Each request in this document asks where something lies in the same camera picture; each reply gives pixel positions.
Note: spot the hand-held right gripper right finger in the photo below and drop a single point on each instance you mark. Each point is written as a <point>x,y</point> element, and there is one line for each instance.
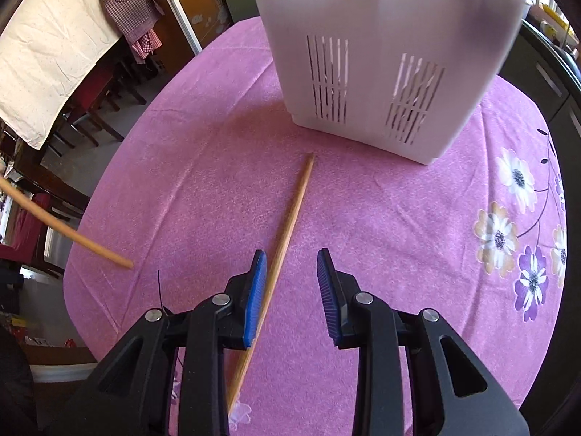
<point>327,299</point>

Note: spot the pink floral tablecloth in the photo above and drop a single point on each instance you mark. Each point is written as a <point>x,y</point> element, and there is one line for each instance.
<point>204,168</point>

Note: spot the white slotted plastic utensil holder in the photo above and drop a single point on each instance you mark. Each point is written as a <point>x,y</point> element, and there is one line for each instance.
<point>363,9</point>

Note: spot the light wooden chopstick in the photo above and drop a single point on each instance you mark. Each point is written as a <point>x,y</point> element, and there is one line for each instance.
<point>68,234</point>
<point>291,215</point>

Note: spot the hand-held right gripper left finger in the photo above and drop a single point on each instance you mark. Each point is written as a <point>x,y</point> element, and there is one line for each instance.
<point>255,299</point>

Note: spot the white dotted cloth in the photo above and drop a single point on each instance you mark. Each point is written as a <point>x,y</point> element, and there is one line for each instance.
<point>50,45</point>

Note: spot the wooden floral door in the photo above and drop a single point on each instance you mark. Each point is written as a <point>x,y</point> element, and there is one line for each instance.
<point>202,4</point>

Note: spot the dark kitchen cabinet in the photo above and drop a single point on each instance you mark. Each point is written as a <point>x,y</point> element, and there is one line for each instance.
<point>547,95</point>

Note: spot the dark wooden chair red seat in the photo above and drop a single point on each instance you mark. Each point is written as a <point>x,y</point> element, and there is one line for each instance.
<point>97,91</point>
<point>27,231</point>

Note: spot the red checked apron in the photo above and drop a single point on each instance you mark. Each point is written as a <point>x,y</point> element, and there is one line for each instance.
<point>129,4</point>

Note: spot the yellow container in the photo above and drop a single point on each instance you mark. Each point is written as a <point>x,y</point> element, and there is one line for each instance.
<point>556,20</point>

